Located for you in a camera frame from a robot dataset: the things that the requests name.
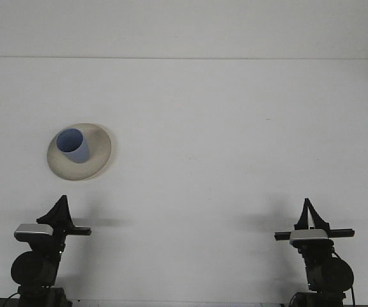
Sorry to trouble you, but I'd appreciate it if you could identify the pale round plate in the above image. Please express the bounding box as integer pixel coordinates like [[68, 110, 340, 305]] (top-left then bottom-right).
[[46, 122, 112, 182]]

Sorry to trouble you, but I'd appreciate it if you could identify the pale blue cup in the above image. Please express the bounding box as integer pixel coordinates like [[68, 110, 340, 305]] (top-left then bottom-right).
[[56, 128, 91, 164]]

